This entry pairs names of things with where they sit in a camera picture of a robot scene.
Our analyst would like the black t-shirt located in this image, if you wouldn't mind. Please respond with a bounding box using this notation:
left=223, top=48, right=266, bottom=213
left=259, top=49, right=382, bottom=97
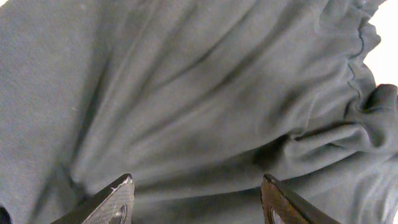
left=1, top=0, right=397, bottom=223

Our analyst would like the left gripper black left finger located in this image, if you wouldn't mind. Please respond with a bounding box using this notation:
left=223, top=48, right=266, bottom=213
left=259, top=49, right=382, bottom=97
left=52, top=174, right=135, bottom=224

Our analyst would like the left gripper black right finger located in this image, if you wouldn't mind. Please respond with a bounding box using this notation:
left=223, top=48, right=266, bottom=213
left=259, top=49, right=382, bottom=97
left=261, top=174, right=340, bottom=224

